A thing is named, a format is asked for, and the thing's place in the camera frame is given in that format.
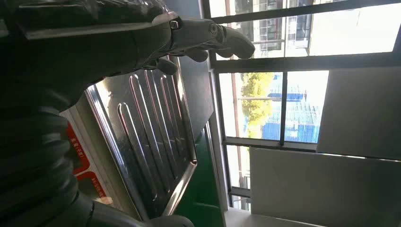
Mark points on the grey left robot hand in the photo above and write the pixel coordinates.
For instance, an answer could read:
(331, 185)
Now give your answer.
(94, 47)

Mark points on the green conveyor belt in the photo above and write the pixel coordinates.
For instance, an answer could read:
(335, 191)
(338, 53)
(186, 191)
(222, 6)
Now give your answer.
(200, 188)

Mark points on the electronic scale with steel tray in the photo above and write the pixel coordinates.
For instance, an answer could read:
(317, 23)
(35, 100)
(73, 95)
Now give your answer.
(150, 125)

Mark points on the dark window frame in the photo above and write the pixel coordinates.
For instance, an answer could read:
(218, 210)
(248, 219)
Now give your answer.
(297, 64)

